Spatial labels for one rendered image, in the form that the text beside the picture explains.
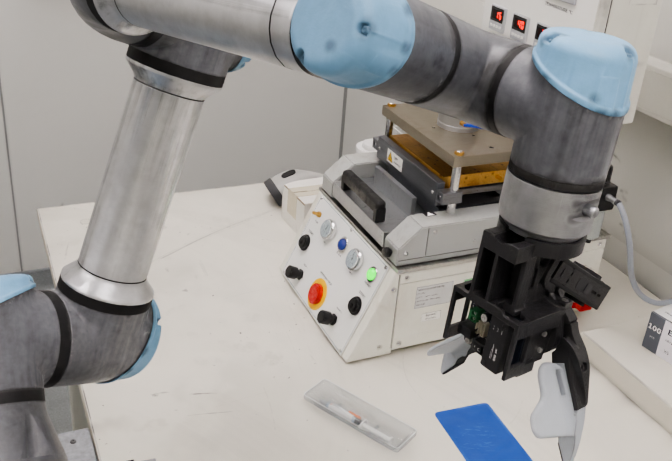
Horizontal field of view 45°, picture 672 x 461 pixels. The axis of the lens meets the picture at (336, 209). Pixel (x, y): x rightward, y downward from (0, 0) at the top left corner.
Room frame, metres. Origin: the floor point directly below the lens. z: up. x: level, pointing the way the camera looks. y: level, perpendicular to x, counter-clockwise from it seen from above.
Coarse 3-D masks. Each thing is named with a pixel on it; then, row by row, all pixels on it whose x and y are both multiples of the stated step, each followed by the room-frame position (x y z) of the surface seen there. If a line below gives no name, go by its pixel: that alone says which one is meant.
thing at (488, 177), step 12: (408, 144) 1.43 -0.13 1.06; (420, 144) 1.43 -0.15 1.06; (420, 156) 1.37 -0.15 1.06; (432, 156) 1.38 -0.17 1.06; (432, 168) 1.32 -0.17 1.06; (444, 168) 1.33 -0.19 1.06; (468, 168) 1.33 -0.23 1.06; (480, 168) 1.34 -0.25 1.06; (492, 168) 1.34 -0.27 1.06; (504, 168) 1.35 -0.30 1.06; (444, 180) 1.29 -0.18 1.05; (468, 180) 1.31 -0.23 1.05; (480, 180) 1.32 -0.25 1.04; (492, 180) 1.33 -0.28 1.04; (468, 192) 1.31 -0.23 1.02
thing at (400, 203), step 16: (384, 176) 1.39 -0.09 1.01; (336, 192) 1.41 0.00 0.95; (352, 192) 1.38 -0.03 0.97; (384, 192) 1.39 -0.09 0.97; (400, 192) 1.33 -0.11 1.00; (352, 208) 1.35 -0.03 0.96; (368, 208) 1.32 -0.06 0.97; (400, 208) 1.33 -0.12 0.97; (416, 208) 1.34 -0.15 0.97; (368, 224) 1.28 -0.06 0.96; (384, 224) 1.26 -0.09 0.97; (384, 240) 1.23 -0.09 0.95
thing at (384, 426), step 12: (324, 384) 1.06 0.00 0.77; (312, 396) 1.03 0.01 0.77; (324, 396) 1.03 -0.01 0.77; (336, 396) 1.03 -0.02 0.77; (348, 396) 1.03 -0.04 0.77; (336, 408) 1.00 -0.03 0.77; (348, 408) 1.00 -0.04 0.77; (360, 408) 1.01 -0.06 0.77; (372, 408) 1.01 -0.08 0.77; (360, 420) 0.98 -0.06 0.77; (372, 420) 0.98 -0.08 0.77; (384, 420) 0.98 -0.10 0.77; (396, 420) 0.98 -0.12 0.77; (372, 432) 0.95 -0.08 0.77; (384, 432) 0.95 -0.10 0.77; (396, 432) 0.96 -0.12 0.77; (408, 432) 0.96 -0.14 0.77; (396, 444) 0.93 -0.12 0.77
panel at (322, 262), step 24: (312, 216) 1.45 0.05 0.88; (336, 216) 1.39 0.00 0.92; (312, 240) 1.41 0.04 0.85; (336, 240) 1.35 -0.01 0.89; (360, 240) 1.29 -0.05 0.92; (288, 264) 1.43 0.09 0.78; (312, 264) 1.36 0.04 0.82; (336, 264) 1.31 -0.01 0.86; (384, 264) 1.21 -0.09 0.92; (336, 288) 1.27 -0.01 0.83; (360, 288) 1.22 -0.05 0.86; (312, 312) 1.28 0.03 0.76; (336, 312) 1.23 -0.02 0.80; (360, 312) 1.18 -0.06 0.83; (336, 336) 1.20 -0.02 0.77
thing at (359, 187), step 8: (344, 176) 1.39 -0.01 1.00; (352, 176) 1.37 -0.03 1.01; (344, 184) 1.39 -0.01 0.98; (352, 184) 1.35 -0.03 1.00; (360, 184) 1.34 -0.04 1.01; (360, 192) 1.32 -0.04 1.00; (368, 192) 1.30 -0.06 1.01; (368, 200) 1.29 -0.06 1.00; (376, 200) 1.27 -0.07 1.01; (376, 208) 1.27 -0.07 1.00; (384, 208) 1.27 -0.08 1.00; (376, 216) 1.26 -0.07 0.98; (384, 216) 1.27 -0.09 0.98
